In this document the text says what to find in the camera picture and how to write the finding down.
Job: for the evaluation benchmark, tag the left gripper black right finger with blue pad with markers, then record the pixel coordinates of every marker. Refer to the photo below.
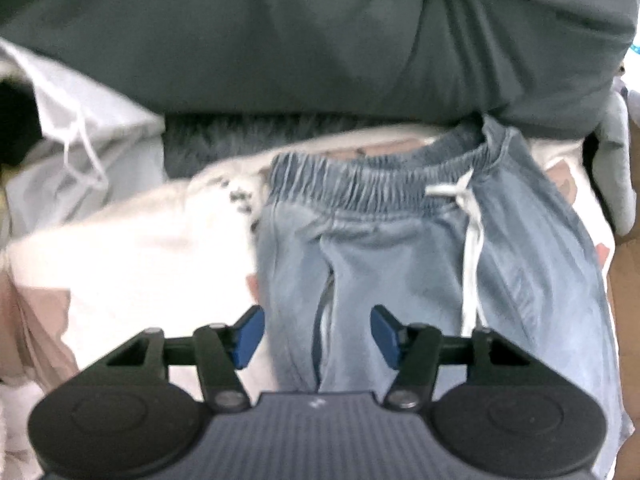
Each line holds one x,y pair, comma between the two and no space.
417,351

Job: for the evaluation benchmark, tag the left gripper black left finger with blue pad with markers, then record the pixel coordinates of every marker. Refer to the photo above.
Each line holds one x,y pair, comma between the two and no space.
216,351

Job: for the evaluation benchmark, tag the light blue denim pants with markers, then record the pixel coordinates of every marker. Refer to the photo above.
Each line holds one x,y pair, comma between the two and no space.
465,232

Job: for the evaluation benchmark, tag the white printed garment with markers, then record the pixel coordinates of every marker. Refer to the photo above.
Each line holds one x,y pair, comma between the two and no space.
180,256

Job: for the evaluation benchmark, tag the dark blue fuzzy garment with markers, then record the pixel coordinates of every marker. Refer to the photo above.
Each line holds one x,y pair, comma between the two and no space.
193,141

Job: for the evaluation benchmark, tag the brown cardboard box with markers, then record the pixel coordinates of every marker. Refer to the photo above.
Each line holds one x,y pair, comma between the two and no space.
624,288

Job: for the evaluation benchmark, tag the light grey hoodie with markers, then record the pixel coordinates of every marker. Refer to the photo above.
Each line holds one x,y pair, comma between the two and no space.
97,146

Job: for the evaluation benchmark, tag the grey sock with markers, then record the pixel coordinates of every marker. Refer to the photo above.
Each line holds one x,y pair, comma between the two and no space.
611,168

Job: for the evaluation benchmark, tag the dark green garment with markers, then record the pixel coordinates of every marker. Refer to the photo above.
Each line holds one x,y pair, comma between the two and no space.
545,66

